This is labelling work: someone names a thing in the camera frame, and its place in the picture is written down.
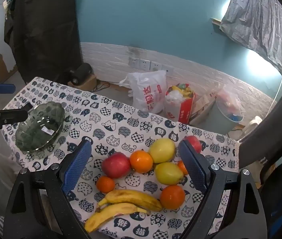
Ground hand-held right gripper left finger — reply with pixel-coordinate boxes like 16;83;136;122
3;137;93;239

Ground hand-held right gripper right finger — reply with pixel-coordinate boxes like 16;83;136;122
178;139;267;239

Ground small orange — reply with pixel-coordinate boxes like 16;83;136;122
177;160;189;175
96;176;116;193

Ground red apple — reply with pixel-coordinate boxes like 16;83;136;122
184;135;202;154
102;152;132;179

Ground yellow-green pear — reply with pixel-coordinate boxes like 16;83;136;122
148;138;176;164
154;162;184;185

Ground green glass bowl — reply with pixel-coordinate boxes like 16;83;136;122
15;101;66;152

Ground grey-green waste bin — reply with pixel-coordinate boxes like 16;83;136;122
209;86;245;132

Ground cat print tablecloth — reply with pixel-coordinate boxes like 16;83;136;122
0;77;240;239

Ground red cardboard box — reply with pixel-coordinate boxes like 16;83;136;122
165;83;197;124

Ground brown cardboard pieces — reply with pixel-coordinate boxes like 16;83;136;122
190;91;217;125

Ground dark chair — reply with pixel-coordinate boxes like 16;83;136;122
238;70;282;239

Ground white plastic container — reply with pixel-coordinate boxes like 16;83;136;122
244;116;264;140

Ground dark hanging coat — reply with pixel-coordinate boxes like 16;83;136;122
4;0;82;85

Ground white plastic bag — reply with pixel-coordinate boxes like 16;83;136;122
120;70;167;114

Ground grey window cloth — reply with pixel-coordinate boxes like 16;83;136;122
220;0;282;81

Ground black cable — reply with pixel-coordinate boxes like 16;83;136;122
92;80;111;92

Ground white cable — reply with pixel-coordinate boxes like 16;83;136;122
275;78;282;104

